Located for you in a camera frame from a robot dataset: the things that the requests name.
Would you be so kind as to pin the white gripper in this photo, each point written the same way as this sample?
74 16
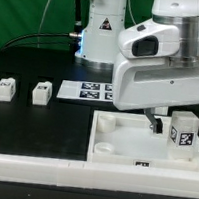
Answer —
147 83

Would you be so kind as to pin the white square tabletop part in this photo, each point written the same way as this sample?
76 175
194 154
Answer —
126 139

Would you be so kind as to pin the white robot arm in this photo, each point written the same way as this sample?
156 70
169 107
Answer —
172 33

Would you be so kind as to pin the white L-shaped obstacle fence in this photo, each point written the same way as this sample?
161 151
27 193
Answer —
82 174

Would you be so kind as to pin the white sheet with AprilTags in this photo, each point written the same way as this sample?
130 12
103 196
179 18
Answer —
85 90

